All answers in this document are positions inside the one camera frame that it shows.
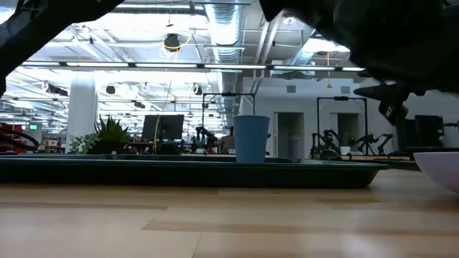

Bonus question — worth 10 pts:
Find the black computer monitor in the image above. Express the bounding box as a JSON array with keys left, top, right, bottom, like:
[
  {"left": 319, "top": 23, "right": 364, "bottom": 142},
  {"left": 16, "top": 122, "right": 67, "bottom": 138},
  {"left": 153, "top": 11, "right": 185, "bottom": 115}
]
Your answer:
[{"left": 141, "top": 114, "right": 185, "bottom": 142}]

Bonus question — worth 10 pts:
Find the blue plastic cup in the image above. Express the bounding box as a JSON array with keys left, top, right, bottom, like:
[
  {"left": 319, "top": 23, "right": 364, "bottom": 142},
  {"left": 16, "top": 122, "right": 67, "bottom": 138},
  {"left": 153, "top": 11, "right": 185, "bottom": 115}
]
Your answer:
[{"left": 232, "top": 115, "right": 270, "bottom": 164}]

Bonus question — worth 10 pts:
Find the silver ventilation duct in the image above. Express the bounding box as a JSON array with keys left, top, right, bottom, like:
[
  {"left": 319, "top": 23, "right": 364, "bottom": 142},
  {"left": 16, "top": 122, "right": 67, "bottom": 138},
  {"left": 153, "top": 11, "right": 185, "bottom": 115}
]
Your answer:
[{"left": 203, "top": 0, "right": 245, "bottom": 64}]

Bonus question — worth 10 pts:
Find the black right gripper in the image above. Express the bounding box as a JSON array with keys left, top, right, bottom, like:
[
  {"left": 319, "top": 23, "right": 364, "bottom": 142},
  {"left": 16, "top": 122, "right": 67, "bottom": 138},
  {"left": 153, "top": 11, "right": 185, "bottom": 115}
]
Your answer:
[{"left": 349, "top": 21, "right": 459, "bottom": 105}]

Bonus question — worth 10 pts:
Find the long ceiling light strip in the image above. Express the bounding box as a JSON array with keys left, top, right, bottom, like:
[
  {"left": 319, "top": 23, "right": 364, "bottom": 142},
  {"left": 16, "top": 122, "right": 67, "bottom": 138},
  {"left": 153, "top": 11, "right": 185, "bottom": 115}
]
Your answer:
[{"left": 21, "top": 61, "right": 366, "bottom": 72}]

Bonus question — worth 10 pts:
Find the potted succulent plant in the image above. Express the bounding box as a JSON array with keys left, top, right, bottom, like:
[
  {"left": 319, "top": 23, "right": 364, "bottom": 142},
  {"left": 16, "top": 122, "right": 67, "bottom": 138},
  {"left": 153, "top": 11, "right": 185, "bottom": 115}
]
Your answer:
[{"left": 69, "top": 115, "right": 132, "bottom": 156}]

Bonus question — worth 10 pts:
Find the dark green plastic tray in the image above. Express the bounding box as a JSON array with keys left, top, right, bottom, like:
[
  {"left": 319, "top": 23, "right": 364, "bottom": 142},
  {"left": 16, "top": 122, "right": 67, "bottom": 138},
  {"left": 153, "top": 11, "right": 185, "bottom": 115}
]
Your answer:
[{"left": 0, "top": 153, "right": 391, "bottom": 189}]

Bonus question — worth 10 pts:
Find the black ceiling-hung device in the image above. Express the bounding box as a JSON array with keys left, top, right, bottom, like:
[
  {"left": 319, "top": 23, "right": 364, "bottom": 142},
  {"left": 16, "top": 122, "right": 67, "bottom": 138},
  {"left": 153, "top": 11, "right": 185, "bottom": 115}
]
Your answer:
[{"left": 164, "top": 32, "right": 181, "bottom": 53}]

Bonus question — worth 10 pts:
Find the person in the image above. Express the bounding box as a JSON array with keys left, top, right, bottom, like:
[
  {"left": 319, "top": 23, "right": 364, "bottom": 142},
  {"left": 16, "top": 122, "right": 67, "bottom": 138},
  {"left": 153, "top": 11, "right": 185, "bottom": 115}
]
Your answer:
[{"left": 218, "top": 125, "right": 236, "bottom": 155}]

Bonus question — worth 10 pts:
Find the black gantry frame with arms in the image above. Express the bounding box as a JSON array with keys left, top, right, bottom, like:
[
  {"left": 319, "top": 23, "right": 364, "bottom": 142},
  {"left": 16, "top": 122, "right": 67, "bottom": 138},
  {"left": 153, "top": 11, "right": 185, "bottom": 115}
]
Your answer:
[{"left": 310, "top": 95, "right": 394, "bottom": 160}]

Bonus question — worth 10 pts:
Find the dark monitor screen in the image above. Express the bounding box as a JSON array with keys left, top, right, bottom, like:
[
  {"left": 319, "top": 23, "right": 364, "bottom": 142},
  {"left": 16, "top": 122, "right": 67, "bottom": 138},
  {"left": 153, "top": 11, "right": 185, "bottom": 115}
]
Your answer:
[{"left": 415, "top": 115, "right": 446, "bottom": 148}]

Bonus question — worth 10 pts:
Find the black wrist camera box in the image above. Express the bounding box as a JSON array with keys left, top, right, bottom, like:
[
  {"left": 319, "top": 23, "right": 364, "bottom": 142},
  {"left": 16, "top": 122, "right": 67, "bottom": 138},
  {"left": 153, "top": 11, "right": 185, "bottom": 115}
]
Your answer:
[{"left": 378, "top": 101, "right": 410, "bottom": 126}]

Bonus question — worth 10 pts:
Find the purple plastic plate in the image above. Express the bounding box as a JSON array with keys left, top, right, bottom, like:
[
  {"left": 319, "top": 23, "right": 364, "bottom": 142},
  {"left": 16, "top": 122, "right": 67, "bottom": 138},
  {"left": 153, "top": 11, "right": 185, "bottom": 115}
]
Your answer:
[{"left": 413, "top": 151, "right": 459, "bottom": 195}]

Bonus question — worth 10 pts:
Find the white round column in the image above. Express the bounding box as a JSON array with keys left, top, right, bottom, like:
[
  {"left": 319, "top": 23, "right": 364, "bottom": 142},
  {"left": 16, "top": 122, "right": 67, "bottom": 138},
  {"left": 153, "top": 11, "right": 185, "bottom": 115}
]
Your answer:
[{"left": 65, "top": 71, "right": 99, "bottom": 153}]

